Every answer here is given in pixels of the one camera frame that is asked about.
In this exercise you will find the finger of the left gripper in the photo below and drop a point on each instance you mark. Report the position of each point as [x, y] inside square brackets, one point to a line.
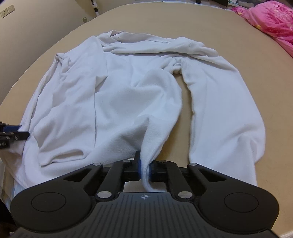
[15, 136]
[4, 127]

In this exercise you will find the pink floral quilt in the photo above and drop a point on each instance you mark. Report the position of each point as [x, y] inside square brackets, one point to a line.
[272, 18]

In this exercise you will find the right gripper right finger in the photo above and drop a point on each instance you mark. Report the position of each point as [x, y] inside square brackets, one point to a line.
[169, 173]

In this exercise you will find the white fleece garment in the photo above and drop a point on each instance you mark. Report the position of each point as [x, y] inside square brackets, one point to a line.
[116, 94]

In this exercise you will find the white standing fan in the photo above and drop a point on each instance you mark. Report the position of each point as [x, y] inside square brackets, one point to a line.
[95, 7]

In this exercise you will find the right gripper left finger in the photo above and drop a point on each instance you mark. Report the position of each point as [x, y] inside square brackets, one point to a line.
[119, 173]

